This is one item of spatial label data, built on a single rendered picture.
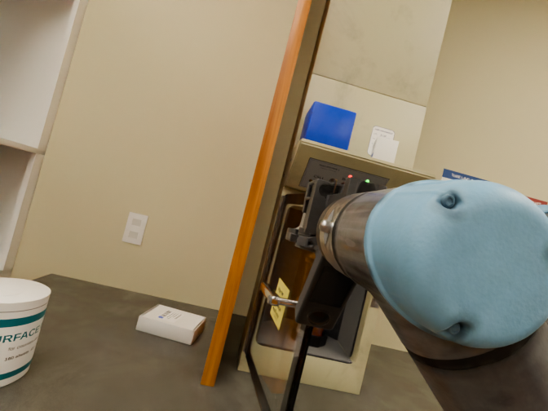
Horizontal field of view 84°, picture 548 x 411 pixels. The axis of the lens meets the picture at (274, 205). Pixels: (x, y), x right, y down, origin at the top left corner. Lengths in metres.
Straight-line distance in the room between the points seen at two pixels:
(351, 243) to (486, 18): 1.62
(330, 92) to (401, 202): 0.70
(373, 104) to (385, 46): 0.16
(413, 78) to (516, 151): 0.83
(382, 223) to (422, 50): 0.85
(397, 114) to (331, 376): 0.70
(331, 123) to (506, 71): 1.14
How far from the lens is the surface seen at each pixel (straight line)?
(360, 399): 0.93
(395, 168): 0.74
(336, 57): 0.89
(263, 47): 1.36
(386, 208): 0.17
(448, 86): 1.55
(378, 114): 0.88
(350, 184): 0.29
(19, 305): 0.68
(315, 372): 0.89
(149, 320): 0.95
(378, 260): 0.16
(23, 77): 1.51
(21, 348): 0.73
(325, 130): 0.70
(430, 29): 1.03
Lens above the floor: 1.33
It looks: 2 degrees up
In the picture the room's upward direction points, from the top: 14 degrees clockwise
